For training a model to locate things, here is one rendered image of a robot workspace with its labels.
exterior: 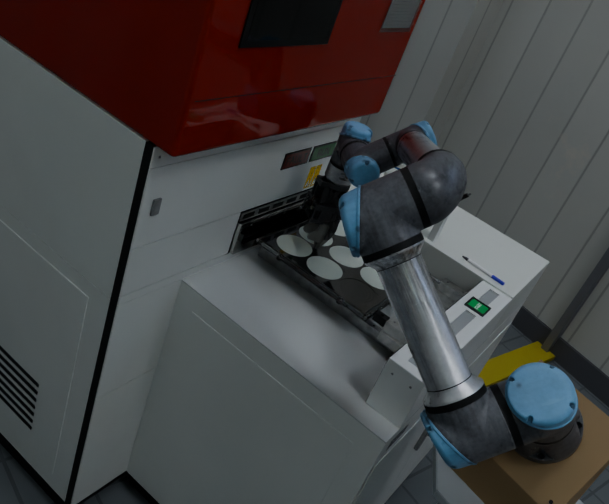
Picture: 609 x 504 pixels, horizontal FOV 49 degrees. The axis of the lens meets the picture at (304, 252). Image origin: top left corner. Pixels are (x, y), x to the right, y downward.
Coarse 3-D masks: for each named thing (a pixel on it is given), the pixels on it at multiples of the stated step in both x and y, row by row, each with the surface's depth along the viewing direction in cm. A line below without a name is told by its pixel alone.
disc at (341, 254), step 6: (336, 246) 186; (342, 246) 188; (330, 252) 183; (336, 252) 184; (342, 252) 185; (348, 252) 186; (336, 258) 181; (342, 258) 182; (348, 258) 183; (354, 258) 184; (360, 258) 185; (342, 264) 180; (348, 264) 181; (354, 264) 182; (360, 264) 183
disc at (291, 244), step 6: (282, 240) 180; (288, 240) 181; (294, 240) 182; (300, 240) 183; (282, 246) 177; (288, 246) 178; (294, 246) 179; (300, 246) 180; (306, 246) 181; (288, 252) 176; (294, 252) 176; (300, 252) 177; (306, 252) 178
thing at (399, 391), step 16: (480, 288) 181; (496, 304) 176; (464, 320) 165; (480, 320) 167; (496, 320) 180; (464, 336) 159; (480, 336) 171; (400, 352) 145; (464, 352) 162; (384, 368) 144; (400, 368) 142; (416, 368) 142; (384, 384) 145; (400, 384) 143; (416, 384) 140; (368, 400) 149; (384, 400) 146; (400, 400) 144; (416, 400) 142; (384, 416) 148; (400, 416) 145
